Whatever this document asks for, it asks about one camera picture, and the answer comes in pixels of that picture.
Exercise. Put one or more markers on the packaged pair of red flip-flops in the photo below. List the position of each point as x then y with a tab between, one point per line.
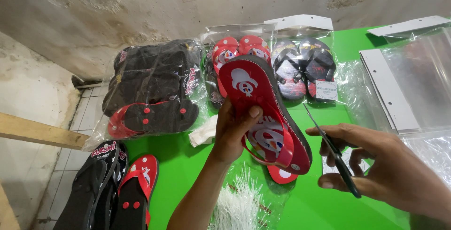
230	52

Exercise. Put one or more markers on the white label sheet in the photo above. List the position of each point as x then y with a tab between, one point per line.
361	166

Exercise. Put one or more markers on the red printed flip-flop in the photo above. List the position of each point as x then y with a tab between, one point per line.
255	89
282	176

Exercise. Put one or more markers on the stack of clear header bags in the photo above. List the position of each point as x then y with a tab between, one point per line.
412	82

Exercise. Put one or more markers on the white crumpled paper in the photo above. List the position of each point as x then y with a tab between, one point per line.
204	133

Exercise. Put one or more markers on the clear bag with white header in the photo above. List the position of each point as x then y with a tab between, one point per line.
408	25

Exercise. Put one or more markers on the crumpled clear plastic wrap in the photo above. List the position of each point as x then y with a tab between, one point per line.
356	92
431	152

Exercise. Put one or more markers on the packaged pair of dark flip-flops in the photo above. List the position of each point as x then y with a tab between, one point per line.
304	68

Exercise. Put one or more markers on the wooden plank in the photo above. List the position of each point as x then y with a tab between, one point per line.
42	131

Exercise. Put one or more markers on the person's left hand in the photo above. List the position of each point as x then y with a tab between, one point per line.
229	135

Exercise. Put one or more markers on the person's right hand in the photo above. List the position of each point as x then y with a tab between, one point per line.
394	166

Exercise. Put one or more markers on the clear bag of black flip-flops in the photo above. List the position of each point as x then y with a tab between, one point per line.
155	85

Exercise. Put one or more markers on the black printed flip-flop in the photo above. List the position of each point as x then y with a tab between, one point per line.
121	159
88	187

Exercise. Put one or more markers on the black scissors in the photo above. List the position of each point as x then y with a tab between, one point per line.
340	163

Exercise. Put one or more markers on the bag of white tag fasteners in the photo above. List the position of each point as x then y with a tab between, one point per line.
243	201

